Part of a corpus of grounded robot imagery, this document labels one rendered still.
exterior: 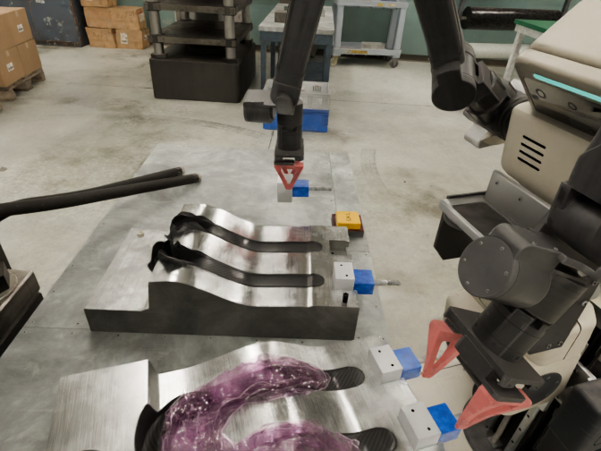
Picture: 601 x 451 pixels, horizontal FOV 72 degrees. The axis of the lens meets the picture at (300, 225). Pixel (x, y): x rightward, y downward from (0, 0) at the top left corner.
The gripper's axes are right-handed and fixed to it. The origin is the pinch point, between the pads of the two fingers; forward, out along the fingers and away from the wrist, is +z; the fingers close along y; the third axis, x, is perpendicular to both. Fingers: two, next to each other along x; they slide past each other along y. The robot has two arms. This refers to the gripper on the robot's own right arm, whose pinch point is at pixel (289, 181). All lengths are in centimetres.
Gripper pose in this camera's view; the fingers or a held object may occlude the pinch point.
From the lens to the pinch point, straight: 101.7
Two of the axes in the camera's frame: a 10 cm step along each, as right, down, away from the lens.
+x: 10.0, 0.3, 0.0
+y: -0.1, 5.6, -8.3
